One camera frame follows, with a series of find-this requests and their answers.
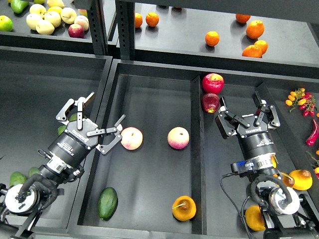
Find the yellow pear with stem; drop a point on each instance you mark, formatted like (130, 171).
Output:
(184, 208)

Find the pale pear centre shelf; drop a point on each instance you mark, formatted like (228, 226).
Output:
(53, 17)

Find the lower dark red apple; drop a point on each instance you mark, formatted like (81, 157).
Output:
(210, 103)

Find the pale pear left shelf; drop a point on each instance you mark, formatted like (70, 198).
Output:
(32, 19)

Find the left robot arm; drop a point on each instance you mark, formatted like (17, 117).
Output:
(24, 203)

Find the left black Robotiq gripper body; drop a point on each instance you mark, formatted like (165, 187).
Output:
(74, 145)

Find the avocado in tray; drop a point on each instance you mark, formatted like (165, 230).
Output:
(61, 129)
(73, 117)

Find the cherry tomato bunch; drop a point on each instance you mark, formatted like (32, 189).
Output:
(304, 101)

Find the orange top right shelf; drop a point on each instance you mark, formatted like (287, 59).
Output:
(242, 18)

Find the black left tray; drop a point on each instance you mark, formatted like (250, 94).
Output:
(34, 86)

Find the dark green avocado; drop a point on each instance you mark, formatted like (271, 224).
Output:
(107, 203)

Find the large orange right shelf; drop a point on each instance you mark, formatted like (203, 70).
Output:
(255, 29)

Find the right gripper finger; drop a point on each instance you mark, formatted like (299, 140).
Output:
(233, 119)
(266, 114)

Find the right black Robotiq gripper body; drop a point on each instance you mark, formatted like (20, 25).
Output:
(255, 140)

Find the green pepper shelf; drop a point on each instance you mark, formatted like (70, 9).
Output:
(18, 6)

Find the red apple on shelf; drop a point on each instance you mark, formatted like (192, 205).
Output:
(76, 31)

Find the small orange right shelf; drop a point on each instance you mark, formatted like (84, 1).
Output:
(263, 45)

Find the green apple shelf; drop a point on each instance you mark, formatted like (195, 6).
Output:
(6, 24)

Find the upper red apple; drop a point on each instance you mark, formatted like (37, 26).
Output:
(213, 83)

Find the orange front right shelf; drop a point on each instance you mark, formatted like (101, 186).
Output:
(252, 51)

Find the pale pear front shelf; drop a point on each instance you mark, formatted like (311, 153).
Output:
(44, 27)

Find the orange far left shelf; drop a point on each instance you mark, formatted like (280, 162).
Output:
(138, 20)

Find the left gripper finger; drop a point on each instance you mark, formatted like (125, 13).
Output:
(115, 130)
(80, 104)

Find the avocado left lower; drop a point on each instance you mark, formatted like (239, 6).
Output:
(17, 178)

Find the black shelf post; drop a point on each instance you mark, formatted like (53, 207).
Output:
(125, 19)

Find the avocado upper in tray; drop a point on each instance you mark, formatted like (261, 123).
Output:
(73, 117)

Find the right pink peach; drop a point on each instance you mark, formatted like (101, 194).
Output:
(178, 138)

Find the pink peach on shelf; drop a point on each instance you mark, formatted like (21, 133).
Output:
(82, 21)

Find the yellow pear far right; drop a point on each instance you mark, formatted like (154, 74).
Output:
(303, 179)

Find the black centre tray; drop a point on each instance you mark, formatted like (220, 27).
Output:
(157, 98)

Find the yellow pear middle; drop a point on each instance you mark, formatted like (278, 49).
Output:
(287, 179)

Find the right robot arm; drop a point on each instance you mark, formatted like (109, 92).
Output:
(286, 214)

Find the yellow pear bottom right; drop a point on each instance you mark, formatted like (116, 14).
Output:
(254, 218)

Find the left pink peach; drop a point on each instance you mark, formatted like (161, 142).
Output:
(132, 138)

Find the red chili pepper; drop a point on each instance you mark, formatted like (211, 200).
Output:
(314, 135)

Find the orange centre shelf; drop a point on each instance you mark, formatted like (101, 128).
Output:
(212, 38)

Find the black tray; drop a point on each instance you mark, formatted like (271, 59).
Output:
(157, 98)
(34, 86)

